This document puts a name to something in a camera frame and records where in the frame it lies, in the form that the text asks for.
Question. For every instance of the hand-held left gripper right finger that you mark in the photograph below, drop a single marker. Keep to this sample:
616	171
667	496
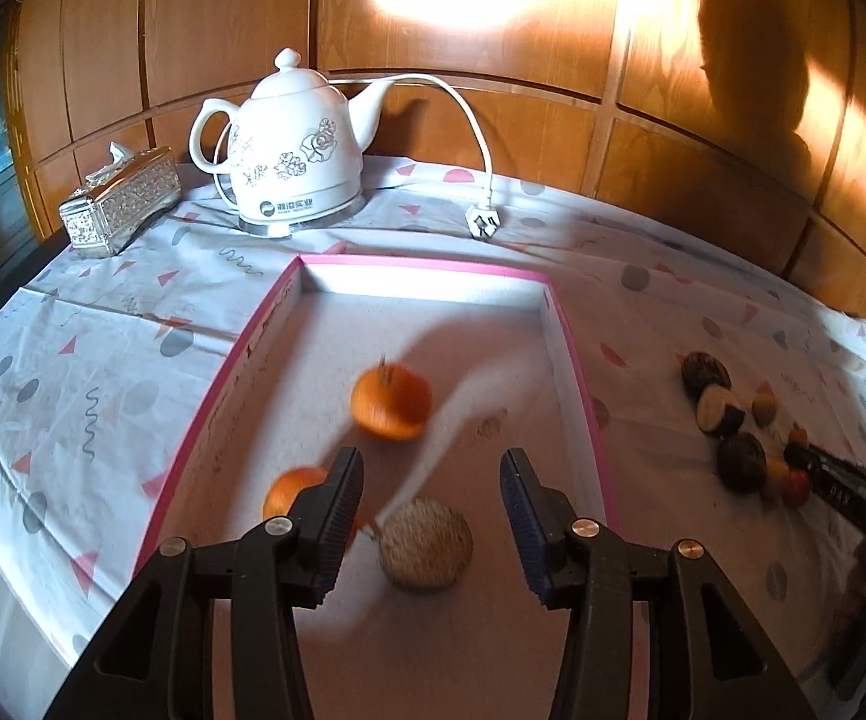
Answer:
524	525

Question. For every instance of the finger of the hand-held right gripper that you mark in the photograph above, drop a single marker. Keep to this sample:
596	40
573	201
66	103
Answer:
834	471

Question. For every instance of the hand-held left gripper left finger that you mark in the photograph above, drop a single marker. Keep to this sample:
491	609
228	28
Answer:
337	517

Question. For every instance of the red tomato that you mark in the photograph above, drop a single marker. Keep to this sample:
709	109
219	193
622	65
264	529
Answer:
797	487

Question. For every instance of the dark round fruit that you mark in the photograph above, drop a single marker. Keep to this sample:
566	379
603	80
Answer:
742	463

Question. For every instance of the small yellow-green fruit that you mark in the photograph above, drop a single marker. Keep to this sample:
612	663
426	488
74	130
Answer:
764	409

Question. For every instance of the orange with stem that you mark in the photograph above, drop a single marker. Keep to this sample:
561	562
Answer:
392	401

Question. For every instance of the cut taro piece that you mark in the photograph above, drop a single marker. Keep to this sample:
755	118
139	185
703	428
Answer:
719	412

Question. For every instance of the dark brown round taro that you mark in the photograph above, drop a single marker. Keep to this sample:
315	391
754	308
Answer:
705	375

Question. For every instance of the pink-edged cardboard tray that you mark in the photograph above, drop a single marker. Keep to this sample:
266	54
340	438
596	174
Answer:
418	360

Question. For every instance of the white patterned tablecloth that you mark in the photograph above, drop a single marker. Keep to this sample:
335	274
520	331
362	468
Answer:
103	360

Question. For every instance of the silver kettle base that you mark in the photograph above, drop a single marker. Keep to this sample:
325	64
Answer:
290	223

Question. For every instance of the white floral ceramic kettle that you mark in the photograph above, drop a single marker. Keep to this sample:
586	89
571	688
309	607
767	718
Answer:
302	142

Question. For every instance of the silver embossed tissue box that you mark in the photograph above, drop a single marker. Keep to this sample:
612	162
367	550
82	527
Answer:
122	206

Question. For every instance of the white tissue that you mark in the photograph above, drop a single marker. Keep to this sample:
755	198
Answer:
112	161

